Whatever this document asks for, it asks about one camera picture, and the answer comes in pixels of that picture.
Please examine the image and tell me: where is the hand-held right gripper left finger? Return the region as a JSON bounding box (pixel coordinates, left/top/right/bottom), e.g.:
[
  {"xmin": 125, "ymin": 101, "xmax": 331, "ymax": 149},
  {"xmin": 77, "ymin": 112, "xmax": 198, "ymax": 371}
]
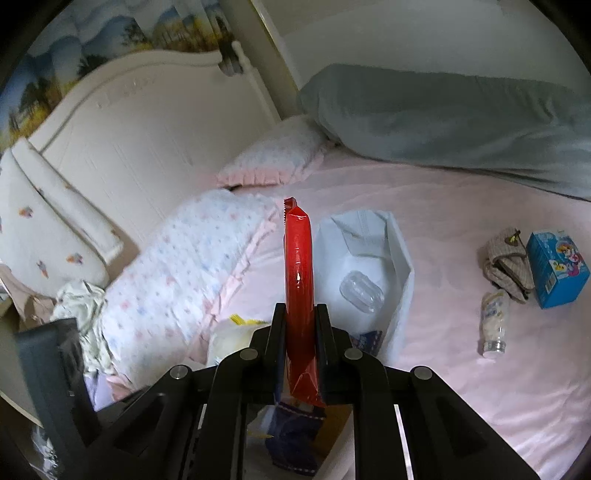
[{"xmin": 92, "ymin": 302, "xmax": 289, "ymax": 480}]

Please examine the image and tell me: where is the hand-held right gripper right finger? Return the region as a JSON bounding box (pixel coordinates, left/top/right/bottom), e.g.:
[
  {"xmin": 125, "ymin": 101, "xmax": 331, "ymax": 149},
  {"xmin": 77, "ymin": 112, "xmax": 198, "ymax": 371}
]
[{"xmin": 315, "ymin": 303, "xmax": 542, "ymax": 480}]

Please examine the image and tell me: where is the blue snack packet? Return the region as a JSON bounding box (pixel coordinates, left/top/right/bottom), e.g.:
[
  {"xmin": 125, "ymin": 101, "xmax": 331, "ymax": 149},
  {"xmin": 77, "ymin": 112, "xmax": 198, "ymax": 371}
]
[
  {"xmin": 350, "ymin": 329, "xmax": 385, "ymax": 357},
  {"xmin": 265, "ymin": 397, "xmax": 327, "ymax": 477}
]

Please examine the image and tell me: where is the clear bag with yellow stripes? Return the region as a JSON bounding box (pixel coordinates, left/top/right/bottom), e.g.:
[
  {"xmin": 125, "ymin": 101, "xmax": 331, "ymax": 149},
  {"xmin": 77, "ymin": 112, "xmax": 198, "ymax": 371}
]
[{"xmin": 207, "ymin": 314, "xmax": 274, "ymax": 366}]

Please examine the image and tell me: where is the clear plastic case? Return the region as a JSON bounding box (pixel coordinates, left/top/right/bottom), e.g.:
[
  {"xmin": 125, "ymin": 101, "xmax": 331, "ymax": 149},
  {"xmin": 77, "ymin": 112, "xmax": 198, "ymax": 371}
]
[{"xmin": 339, "ymin": 271, "xmax": 385, "ymax": 315}]

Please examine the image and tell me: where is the red snack packet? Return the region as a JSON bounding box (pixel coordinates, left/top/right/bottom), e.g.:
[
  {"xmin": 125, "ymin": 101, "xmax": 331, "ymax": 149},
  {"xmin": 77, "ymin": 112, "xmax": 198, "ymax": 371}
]
[{"xmin": 281, "ymin": 198, "xmax": 326, "ymax": 408}]

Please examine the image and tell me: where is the white bag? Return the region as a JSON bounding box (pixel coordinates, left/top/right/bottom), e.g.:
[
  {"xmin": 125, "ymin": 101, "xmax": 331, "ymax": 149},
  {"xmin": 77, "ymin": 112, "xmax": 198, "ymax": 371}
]
[{"xmin": 315, "ymin": 210, "xmax": 416, "ymax": 370}]

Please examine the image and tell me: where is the blue cardboard box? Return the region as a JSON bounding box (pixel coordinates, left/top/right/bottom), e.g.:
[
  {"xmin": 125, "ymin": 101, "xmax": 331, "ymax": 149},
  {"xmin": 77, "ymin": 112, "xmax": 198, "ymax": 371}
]
[{"xmin": 526, "ymin": 230, "xmax": 591, "ymax": 309}]

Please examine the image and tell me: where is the crumpled white cloth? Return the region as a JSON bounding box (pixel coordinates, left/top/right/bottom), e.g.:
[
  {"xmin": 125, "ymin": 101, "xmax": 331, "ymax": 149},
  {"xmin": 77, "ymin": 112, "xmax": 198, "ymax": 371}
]
[{"xmin": 50, "ymin": 279, "xmax": 117, "ymax": 376}]

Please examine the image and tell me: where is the floral pillow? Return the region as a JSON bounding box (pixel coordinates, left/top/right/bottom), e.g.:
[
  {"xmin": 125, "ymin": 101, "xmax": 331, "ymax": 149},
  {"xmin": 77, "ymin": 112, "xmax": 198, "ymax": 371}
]
[{"xmin": 98, "ymin": 188, "xmax": 283, "ymax": 385}]

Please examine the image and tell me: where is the white embroidered cushion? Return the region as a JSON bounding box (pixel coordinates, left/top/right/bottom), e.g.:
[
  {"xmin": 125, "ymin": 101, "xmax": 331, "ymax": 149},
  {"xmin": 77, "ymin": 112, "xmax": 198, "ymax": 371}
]
[{"xmin": 0, "ymin": 136, "xmax": 125, "ymax": 297}]

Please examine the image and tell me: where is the clear bottle with white contents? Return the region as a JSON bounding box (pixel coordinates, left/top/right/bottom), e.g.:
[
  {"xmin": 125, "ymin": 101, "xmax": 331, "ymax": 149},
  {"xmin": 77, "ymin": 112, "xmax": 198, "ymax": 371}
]
[{"xmin": 479, "ymin": 290, "xmax": 511, "ymax": 359}]

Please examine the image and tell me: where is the small pink-edged pillow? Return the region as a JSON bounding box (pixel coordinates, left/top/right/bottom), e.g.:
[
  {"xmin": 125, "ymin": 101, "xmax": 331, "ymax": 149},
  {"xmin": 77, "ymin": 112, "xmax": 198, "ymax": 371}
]
[{"xmin": 216, "ymin": 115, "xmax": 334, "ymax": 188}]

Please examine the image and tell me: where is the plaid cloth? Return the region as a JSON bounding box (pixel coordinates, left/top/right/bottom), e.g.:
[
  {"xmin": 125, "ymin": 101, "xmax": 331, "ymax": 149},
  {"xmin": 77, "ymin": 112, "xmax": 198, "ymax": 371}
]
[{"xmin": 484, "ymin": 226, "xmax": 536, "ymax": 304}]

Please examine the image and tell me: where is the white headboard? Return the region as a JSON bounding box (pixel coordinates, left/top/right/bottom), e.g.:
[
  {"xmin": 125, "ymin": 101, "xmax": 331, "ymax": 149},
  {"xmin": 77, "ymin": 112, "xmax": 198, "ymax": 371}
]
[{"xmin": 28, "ymin": 41, "xmax": 283, "ymax": 271}]

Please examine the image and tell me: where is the grey blanket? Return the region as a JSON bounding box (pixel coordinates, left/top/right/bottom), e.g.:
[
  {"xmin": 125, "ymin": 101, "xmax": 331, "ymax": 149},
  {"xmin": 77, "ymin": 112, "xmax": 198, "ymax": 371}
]
[{"xmin": 298, "ymin": 64, "xmax": 591, "ymax": 202}]

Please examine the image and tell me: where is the landscape wall mural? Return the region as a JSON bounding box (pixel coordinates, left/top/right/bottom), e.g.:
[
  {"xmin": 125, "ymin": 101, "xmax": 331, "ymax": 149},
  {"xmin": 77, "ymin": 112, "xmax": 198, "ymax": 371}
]
[{"xmin": 0, "ymin": 0, "xmax": 252, "ymax": 151}]

